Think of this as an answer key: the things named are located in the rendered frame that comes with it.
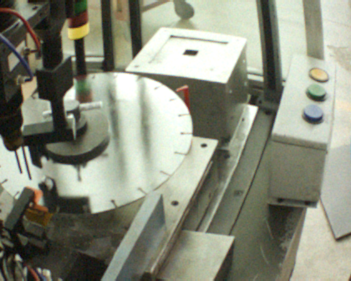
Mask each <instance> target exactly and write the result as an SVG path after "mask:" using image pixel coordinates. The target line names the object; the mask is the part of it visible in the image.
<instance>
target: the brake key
mask: <svg viewBox="0 0 351 281"><path fill-rule="evenodd" d="M303 112H304V116H305V117H306V118H307V119H308V120H311V121H319V120H321V119H322V118H323V110H322V109H321V108H320V107H319V106H317V105H310V104H309V105H307V106H305V109H304V110H303Z"/></svg>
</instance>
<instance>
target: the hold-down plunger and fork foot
mask: <svg viewBox="0 0 351 281"><path fill-rule="evenodd" d="M49 103H50V106H51V108H50V109H51V113H52V120H49V121H44V122H42V123H37V124H31V125H24V126H23V142H24V147H25V146H27V147H28V153H29V155H30V158H31V163H32V165H34V166H36V167H38V168H40V169H43V166H42V162H41V157H40V155H39V152H41V153H43V154H44V155H45V158H46V161H49V160H50V159H49V155H48V148H47V145H49V144H55V143H61V142H69V141H75V133H76V127H75V123H74V122H75V118H74V117H69V118H67V115H66V110H65V108H66V107H65V103H64V98H62V99H61V100H60V101H59V102H58V103H54V102H53V103H51V102H49Z"/></svg>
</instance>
